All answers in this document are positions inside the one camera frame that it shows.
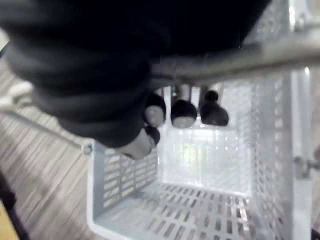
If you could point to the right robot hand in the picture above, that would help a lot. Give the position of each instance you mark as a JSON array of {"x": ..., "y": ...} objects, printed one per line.
[{"x": 82, "y": 62}]

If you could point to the white perforated plastic basket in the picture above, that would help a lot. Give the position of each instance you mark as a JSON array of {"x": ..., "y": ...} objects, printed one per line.
[{"x": 200, "y": 200}]

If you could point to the white crumpled cloth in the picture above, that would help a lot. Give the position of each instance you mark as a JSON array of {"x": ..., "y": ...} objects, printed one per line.
[{"x": 15, "y": 95}]

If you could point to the dark slanted pole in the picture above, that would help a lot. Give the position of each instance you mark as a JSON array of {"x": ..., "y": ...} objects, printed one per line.
[{"x": 12, "y": 207}]

